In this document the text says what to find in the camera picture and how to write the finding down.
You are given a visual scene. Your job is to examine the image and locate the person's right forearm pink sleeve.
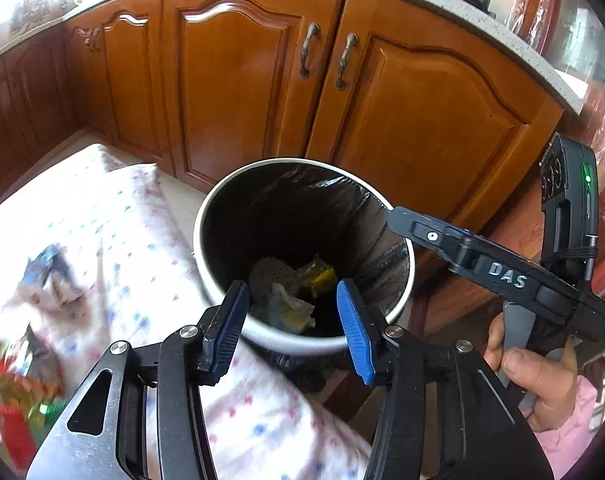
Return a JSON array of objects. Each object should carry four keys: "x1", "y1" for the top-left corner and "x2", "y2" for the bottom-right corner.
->
[{"x1": 535, "y1": 375, "x2": 605, "y2": 480}]

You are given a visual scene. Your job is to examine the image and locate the blue white packet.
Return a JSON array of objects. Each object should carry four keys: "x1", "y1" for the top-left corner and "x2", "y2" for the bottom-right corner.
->
[{"x1": 23, "y1": 244, "x2": 84, "y2": 307}]

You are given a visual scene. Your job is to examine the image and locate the grey crumpled paper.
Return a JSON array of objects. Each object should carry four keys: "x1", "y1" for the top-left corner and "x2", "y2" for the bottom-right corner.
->
[{"x1": 249, "y1": 256, "x2": 296, "y2": 306}]

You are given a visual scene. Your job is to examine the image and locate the floral white cloth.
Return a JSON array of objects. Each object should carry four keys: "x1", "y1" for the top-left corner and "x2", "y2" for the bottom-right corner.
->
[{"x1": 0, "y1": 142, "x2": 379, "y2": 480}]

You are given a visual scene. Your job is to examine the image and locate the white crumpled tissue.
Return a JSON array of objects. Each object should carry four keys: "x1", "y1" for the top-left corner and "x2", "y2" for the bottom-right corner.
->
[{"x1": 272, "y1": 282, "x2": 317, "y2": 333}]

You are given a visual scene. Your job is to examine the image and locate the small yellow wrapper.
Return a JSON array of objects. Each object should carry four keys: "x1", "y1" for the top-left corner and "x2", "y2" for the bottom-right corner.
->
[{"x1": 302, "y1": 255, "x2": 339, "y2": 295}]

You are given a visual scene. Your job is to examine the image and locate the narrow wooden cabinet door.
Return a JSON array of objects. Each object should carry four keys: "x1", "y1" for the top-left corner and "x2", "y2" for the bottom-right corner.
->
[{"x1": 65, "y1": 0, "x2": 177, "y2": 173}]

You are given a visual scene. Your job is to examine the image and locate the metal cabinet handle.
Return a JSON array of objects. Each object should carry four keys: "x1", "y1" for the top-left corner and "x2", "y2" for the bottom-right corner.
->
[
  {"x1": 334, "y1": 32, "x2": 360, "y2": 91},
  {"x1": 298, "y1": 22, "x2": 321, "y2": 80},
  {"x1": 82, "y1": 27, "x2": 104, "y2": 54}
]

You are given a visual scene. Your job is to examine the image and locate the wide arched wooden cabinet door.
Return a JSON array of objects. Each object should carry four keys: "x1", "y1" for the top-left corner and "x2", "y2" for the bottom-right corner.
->
[{"x1": 306, "y1": 0, "x2": 565, "y2": 243}]

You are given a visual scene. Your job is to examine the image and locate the white round trash bin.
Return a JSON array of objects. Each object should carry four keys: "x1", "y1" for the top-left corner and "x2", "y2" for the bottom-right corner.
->
[{"x1": 192, "y1": 158, "x2": 415, "y2": 357}]

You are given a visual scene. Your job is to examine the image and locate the red box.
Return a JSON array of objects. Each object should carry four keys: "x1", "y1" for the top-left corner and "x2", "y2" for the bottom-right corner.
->
[{"x1": 0, "y1": 404, "x2": 39, "y2": 462}]

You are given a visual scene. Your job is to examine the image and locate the black bin liner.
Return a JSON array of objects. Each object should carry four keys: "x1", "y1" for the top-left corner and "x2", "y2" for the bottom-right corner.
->
[{"x1": 202, "y1": 161, "x2": 413, "y2": 338}]

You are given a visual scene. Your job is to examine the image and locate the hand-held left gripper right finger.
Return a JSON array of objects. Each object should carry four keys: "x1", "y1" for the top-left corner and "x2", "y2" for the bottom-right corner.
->
[{"x1": 336, "y1": 280, "x2": 554, "y2": 480}]

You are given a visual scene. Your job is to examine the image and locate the orange green snack packet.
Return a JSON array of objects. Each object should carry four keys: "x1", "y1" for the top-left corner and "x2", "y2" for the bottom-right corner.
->
[{"x1": 0, "y1": 360, "x2": 66, "y2": 418}]

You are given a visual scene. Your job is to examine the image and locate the dark foil packet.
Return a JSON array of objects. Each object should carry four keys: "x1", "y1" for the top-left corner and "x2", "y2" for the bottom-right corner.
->
[{"x1": 12, "y1": 325, "x2": 63, "y2": 393}]

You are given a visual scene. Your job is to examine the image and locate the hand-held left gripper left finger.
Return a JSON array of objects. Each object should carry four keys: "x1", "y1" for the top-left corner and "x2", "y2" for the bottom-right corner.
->
[{"x1": 26, "y1": 280, "x2": 250, "y2": 480}]

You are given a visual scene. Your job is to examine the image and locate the person's right hand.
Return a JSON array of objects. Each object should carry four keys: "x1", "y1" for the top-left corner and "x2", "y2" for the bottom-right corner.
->
[{"x1": 483, "y1": 317, "x2": 584, "y2": 433}]

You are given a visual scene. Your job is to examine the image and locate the dark wooden base cabinet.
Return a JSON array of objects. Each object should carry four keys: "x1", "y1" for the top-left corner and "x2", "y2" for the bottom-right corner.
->
[{"x1": 0, "y1": 22, "x2": 83, "y2": 211}]

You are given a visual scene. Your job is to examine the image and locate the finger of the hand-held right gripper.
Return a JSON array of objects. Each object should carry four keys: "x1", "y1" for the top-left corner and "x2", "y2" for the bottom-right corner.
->
[{"x1": 386, "y1": 206, "x2": 479, "y2": 275}]

